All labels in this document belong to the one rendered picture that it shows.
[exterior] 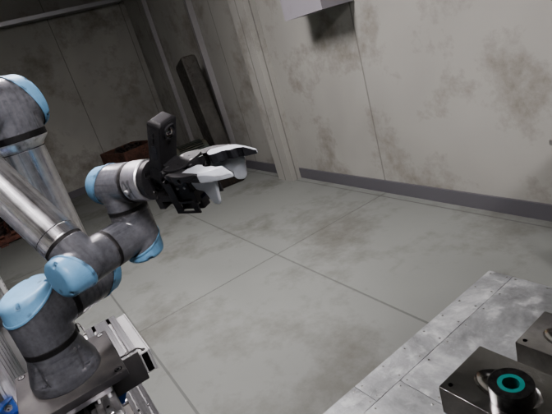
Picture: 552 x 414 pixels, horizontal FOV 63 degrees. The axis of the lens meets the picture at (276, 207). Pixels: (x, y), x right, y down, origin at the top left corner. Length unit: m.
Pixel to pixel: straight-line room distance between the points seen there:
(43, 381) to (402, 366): 0.81
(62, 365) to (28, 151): 0.46
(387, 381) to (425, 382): 0.09
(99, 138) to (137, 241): 7.73
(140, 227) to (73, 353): 0.36
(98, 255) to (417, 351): 0.80
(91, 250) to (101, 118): 7.79
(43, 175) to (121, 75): 7.67
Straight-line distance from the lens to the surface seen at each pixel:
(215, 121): 6.09
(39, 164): 1.08
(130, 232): 0.87
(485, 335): 1.27
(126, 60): 8.77
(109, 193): 0.87
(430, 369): 1.19
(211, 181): 0.67
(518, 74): 3.27
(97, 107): 8.58
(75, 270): 0.81
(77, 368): 1.12
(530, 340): 1.16
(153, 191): 0.81
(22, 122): 1.06
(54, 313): 1.08
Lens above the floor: 1.61
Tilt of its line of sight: 20 degrees down
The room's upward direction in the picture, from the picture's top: 17 degrees counter-clockwise
